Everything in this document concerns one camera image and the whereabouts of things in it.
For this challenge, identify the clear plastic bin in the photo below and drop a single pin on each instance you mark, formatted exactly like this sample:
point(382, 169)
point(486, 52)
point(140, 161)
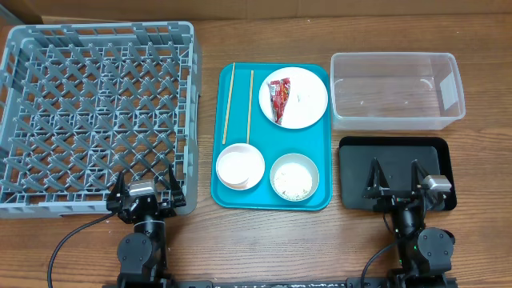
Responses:
point(395, 91)

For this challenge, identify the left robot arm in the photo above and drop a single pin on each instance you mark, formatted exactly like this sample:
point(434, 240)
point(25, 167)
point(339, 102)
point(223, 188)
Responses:
point(142, 254)

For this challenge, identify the red snack wrapper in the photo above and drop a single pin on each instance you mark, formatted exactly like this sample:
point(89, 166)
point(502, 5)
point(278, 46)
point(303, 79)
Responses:
point(279, 95)

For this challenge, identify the large white plate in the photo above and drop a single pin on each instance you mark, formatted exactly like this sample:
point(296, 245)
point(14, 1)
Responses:
point(297, 115)

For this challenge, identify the teal serving tray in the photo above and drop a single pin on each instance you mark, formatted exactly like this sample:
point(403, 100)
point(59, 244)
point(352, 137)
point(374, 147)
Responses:
point(271, 140)

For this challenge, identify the right wooden chopstick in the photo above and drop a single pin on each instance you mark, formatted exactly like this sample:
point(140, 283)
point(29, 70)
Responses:
point(250, 107)

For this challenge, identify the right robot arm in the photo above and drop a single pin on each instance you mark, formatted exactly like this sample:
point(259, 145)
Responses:
point(424, 253)

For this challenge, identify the white tissue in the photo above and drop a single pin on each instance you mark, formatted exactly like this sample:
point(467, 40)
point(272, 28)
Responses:
point(301, 97)

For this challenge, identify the wooden chopstick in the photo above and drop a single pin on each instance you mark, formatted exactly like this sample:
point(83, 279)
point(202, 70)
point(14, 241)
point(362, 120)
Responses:
point(250, 107)
point(227, 114)

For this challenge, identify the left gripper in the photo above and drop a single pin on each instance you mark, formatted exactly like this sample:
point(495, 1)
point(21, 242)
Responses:
point(177, 199)

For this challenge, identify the grey plastic dish rack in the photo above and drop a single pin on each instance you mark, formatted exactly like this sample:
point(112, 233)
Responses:
point(83, 103)

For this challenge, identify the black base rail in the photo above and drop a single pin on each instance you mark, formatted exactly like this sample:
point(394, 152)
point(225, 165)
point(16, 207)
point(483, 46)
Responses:
point(348, 283)

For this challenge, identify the left wooden chopstick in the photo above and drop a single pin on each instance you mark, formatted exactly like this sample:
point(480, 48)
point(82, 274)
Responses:
point(227, 114)

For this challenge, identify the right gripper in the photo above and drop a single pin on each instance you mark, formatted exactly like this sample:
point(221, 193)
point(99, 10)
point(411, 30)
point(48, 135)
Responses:
point(390, 201)

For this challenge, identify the grey metal bowl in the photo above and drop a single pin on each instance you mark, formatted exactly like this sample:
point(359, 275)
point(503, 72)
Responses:
point(299, 159)

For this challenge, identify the rice grains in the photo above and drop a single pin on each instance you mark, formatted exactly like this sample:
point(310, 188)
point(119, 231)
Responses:
point(293, 182)

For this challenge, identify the black waste tray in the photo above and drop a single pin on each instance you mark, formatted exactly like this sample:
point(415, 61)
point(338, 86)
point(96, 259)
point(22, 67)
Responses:
point(395, 155)

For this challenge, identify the white paper cup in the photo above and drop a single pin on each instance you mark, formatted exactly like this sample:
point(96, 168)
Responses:
point(240, 166)

